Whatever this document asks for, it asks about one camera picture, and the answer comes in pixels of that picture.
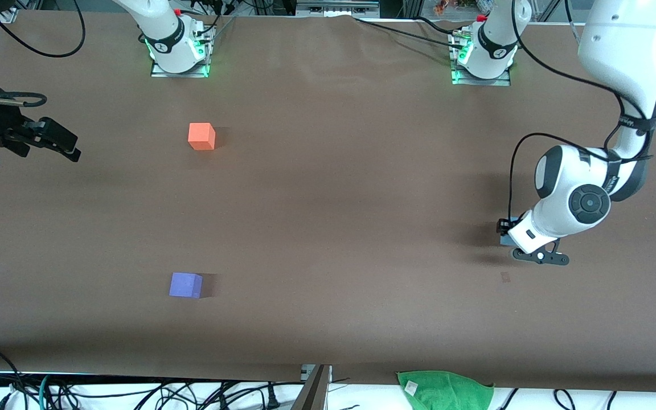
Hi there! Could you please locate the orange cube block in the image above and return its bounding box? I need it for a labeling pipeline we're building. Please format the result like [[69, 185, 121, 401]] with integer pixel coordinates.
[[187, 122, 216, 151]]

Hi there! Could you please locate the purple cube block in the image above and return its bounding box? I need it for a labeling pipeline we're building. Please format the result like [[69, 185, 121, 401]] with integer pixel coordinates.
[[169, 272, 204, 299]]

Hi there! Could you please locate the green cloth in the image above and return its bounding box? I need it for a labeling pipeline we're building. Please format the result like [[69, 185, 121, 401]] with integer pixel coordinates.
[[396, 370, 495, 410]]

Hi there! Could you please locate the brown table cover sheet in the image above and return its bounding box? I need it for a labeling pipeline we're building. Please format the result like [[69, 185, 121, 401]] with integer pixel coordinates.
[[0, 10, 656, 393]]

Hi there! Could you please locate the black looped gripper cable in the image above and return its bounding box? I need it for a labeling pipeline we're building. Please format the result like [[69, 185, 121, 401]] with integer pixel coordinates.
[[0, 92, 48, 108]]

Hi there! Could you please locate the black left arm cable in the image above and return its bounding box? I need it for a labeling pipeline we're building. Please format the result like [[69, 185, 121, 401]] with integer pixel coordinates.
[[497, 34, 656, 235]]

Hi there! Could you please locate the long black curved cable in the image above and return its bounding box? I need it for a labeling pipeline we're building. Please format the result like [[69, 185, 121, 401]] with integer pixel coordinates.
[[0, 0, 87, 58]]

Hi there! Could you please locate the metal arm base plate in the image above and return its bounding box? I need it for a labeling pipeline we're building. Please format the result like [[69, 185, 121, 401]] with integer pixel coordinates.
[[150, 26, 215, 78], [449, 31, 513, 87]]

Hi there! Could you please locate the black cable across table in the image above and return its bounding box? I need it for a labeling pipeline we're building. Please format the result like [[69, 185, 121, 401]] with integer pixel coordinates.
[[354, 16, 468, 52]]

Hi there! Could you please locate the black floor cable with plug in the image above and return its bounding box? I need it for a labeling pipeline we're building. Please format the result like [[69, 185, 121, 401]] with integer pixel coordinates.
[[55, 380, 306, 410]]

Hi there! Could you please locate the aluminium frame profile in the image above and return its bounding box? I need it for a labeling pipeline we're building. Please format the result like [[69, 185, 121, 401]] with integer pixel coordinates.
[[296, 0, 380, 18]]

